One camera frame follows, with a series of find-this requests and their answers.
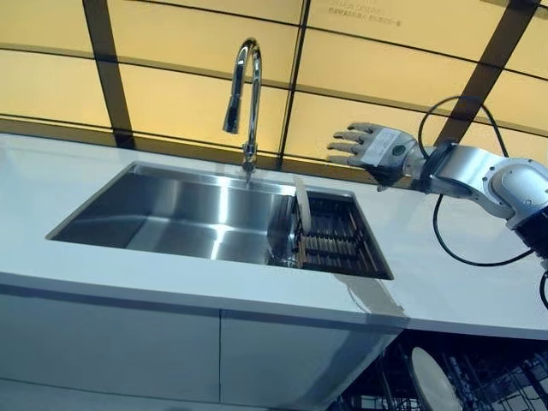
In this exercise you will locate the black dishwasher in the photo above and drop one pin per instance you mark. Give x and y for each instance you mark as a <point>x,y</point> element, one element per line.
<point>492,372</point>

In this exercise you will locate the glossy white cabinet door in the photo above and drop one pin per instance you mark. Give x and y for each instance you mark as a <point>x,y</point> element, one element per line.
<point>107,342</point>
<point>291,359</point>

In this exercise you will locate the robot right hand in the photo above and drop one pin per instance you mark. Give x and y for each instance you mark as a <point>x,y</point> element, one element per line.
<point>381,150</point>

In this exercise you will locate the cream plate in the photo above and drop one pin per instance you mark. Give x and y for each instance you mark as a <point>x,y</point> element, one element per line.
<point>432,381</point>
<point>304,205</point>

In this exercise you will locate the chrome gooseneck faucet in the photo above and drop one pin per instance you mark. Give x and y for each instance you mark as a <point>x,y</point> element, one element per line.
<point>254,107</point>

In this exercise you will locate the stainless steel sink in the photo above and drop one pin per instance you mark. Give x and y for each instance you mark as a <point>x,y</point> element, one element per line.
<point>171,214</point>

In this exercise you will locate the black dish drying rack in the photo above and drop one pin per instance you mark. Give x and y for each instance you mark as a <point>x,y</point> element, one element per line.
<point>338,240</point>

